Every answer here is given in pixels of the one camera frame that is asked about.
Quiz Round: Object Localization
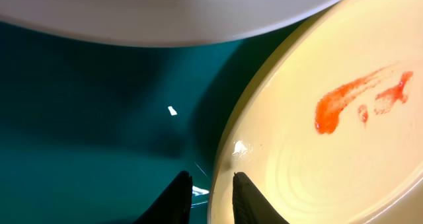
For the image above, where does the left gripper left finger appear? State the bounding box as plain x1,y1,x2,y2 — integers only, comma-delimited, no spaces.
134,170,193,224

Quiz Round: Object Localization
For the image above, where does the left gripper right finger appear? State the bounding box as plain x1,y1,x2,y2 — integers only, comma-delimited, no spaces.
232,172,289,224

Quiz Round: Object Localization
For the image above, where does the yellow-green plate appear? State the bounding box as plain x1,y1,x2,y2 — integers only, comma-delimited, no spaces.
208,0,422,223

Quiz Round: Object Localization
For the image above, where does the teal plastic tray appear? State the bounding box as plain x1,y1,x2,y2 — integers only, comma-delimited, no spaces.
1,23,295,223

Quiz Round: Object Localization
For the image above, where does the white plate upper left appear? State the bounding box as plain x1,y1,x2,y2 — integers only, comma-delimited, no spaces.
1,0,341,47

